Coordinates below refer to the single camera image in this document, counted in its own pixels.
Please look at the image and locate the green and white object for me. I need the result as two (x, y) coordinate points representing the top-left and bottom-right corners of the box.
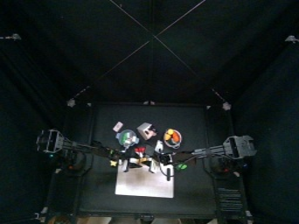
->
(135, 122), (159, 141)

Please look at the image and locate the orange toy food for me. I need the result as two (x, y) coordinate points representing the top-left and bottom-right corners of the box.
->
(173, 130), (183, 144)

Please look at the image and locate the white toy piece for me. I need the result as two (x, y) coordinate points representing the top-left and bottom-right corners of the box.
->
(154, 140), (165, 154)

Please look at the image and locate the blue plate with green toy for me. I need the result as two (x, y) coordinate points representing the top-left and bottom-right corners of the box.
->
(115, 129), (142, 150)

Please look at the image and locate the thin grey brace cord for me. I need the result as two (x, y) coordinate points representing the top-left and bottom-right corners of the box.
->
(109, 0), (227, 103)
(71, 0), (207, 102)

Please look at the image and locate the white rectangular board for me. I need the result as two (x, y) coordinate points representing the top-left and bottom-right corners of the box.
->
(115, 164), (175, 200)

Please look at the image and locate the yellow toy food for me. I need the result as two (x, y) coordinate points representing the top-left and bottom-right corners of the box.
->
(163, 129), (175, 142)

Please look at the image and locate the bowl rimmed red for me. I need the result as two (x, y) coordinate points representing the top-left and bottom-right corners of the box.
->
(163, 128), (183, 150)

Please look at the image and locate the small pink card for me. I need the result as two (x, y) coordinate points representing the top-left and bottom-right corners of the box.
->
(113, 121), (126, 133)

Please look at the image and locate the yellow white egg sushi toy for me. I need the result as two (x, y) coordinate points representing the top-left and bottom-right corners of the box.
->
(130, 157), (154, 165)

